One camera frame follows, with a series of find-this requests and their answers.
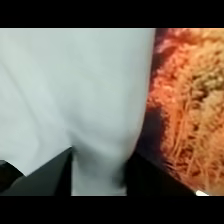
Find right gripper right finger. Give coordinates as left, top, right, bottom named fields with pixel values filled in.
left=124, top=149, right=198, bottom=197

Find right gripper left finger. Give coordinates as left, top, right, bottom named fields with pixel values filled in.
left=0, top=146, right=74, bottom=197

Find white garment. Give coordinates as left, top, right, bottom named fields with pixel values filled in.
left=0, top=27, right=158, bottom=197

